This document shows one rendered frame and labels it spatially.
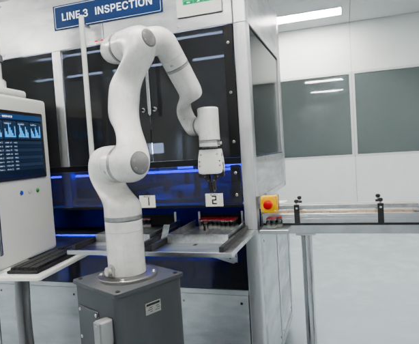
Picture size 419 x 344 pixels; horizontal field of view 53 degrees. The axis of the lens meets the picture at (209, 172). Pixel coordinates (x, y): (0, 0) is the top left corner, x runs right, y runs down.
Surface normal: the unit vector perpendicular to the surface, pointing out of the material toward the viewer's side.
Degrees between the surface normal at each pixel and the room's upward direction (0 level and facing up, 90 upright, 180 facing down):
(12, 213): 90
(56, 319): 90
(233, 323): 90
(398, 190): 90
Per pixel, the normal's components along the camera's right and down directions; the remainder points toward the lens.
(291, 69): -0.31, 0.07
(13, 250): 0.98, -0.05
